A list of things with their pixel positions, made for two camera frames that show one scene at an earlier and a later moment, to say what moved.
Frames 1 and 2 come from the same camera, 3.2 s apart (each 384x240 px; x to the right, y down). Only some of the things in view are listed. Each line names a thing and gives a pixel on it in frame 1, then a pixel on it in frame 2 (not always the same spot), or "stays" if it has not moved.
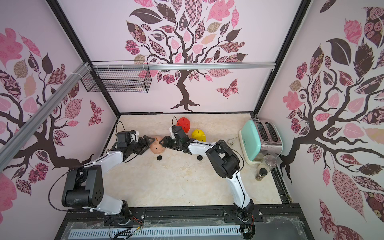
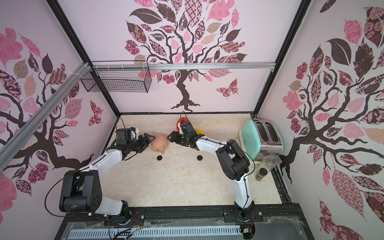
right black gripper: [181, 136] → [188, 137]
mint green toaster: [259, 138] stays
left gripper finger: [148, 140] stays
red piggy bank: [184, 123] stays
